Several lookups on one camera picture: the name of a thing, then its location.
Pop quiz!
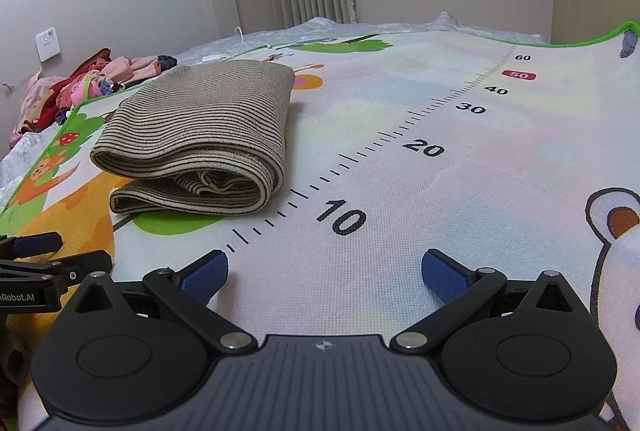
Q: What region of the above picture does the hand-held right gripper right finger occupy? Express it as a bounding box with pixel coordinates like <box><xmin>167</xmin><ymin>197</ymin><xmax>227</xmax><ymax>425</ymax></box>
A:
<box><xmin>390</xmin><ymin>249</ymin><xmax>588</xmax><ymax>351</ymax></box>

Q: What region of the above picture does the white cable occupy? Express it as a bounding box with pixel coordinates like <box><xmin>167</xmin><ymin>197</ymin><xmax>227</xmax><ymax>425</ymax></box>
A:
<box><xmin>220</xmin><ymin>27</ymin><xmax>251</xmax><ymax>62</ymax></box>

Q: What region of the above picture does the pile of colourful clothes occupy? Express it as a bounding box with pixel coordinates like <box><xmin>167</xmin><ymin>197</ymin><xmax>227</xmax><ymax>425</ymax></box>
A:
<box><xmin>7</xmin><ymin>48</ymin><xmax>178</xmax><ymax>147</ymax></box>

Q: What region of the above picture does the cartoon animal play mat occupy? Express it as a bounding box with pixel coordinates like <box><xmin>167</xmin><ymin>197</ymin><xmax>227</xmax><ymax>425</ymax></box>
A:
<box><xmin>0</xmin><ymin>20</ymin><xmax>640</xmax><ymax>431</ymax></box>

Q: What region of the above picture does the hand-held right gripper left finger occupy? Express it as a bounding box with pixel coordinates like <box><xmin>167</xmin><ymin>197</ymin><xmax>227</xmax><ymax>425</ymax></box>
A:
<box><xmin>75</xmin><ymin>249</ymin><xmax>258</xmax><ymax>351</ymax></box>

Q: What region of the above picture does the white wall socket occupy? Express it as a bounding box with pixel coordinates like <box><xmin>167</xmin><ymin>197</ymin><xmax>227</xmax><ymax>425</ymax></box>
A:
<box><xmin>35</xmin><ymin>27</ymin><xmax>62</xmax><ymax>61</ymax></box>

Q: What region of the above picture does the beige striped sweater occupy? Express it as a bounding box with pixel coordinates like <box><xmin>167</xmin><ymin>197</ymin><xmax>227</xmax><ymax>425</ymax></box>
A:
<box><xmin>90</xmin><ymin>61</ymin><xmax>296</xmax><ymax>216</ymax></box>

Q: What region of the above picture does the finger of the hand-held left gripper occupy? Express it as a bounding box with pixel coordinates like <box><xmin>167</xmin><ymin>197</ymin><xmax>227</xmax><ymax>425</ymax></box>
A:
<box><xmin>0</xmin><ymin>250</ymin><xmax>114</xmax><ymax>292</ymax></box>
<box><xmin>0</xmin><ymin>232</ymin><xmax>64</xmax><ymax>259</ymax></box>

